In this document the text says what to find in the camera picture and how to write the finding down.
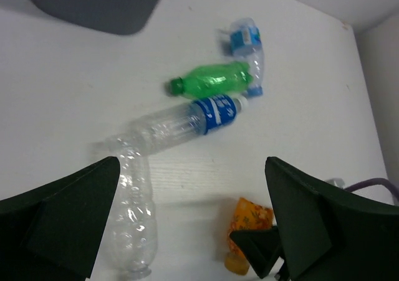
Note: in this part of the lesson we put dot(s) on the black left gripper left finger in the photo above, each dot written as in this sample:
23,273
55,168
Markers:
54,232

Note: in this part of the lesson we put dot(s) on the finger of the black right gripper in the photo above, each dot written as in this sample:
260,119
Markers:
261,248

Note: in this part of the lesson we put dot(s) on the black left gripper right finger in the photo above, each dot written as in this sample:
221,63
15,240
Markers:
328,233

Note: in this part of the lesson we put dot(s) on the orange juice bottle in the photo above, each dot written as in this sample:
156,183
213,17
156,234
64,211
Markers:
247,216

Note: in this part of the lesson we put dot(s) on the grey mesh waste bin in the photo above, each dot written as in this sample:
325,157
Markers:
119,17

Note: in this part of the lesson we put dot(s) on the clear crushed bottle white cap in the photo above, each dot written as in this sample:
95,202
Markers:
131,234

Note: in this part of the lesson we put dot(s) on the clear bottle dark blue label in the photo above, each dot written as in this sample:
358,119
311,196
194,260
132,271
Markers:
182,123

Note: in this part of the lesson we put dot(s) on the green plastic bottle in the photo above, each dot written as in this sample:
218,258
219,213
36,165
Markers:
215,79

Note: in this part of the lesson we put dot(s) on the small bottle light blue label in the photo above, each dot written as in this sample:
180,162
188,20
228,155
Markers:
246,45

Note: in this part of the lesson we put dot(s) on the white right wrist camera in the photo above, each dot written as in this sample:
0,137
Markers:
338,182

